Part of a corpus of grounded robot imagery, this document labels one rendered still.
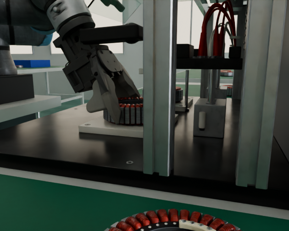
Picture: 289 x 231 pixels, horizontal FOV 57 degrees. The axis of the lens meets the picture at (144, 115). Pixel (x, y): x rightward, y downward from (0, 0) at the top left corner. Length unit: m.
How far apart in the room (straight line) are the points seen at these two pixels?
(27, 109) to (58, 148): 0.59
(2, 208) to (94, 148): 0.14
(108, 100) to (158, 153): 0.18
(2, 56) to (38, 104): 0.20
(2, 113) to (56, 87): 5.52
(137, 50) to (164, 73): 5.22
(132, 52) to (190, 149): 5.17
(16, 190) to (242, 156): 0.25
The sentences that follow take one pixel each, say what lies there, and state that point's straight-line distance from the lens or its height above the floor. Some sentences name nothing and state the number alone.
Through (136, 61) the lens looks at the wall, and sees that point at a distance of 5.49.
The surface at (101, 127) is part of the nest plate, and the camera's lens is 0.46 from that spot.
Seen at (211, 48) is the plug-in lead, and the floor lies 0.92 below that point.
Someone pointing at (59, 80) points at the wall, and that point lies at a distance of 6.35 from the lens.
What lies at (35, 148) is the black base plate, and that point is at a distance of 0.42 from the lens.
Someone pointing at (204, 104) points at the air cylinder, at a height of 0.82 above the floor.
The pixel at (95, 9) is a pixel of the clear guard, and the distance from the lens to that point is 0.70.
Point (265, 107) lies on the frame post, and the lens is 0.27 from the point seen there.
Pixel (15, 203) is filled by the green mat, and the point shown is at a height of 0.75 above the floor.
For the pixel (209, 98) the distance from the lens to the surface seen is 0.45.
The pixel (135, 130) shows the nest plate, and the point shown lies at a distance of 0.44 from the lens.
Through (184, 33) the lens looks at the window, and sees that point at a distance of 5.28.
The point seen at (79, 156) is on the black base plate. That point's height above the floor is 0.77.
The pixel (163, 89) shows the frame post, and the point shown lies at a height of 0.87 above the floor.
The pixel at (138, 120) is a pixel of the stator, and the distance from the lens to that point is 0.46.
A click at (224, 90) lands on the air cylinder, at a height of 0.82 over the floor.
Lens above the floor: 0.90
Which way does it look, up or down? 12 degrees down
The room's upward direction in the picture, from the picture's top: straight up
